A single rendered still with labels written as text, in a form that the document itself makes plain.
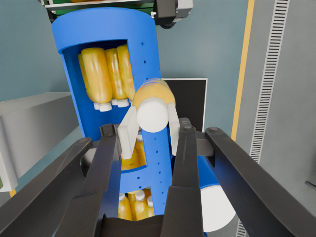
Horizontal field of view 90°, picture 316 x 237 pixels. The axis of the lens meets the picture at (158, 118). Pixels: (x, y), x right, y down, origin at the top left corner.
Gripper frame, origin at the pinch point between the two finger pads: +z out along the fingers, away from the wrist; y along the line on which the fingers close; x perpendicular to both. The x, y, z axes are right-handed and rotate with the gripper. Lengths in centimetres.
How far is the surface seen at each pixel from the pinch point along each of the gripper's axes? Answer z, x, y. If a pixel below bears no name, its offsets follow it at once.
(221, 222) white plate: 43, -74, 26
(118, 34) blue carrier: 24.2, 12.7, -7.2
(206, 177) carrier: 51, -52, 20
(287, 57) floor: 171, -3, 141
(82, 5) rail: 49, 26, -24
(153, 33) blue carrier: 32.6, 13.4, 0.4
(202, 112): 137, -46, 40
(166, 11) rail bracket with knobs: 50, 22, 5
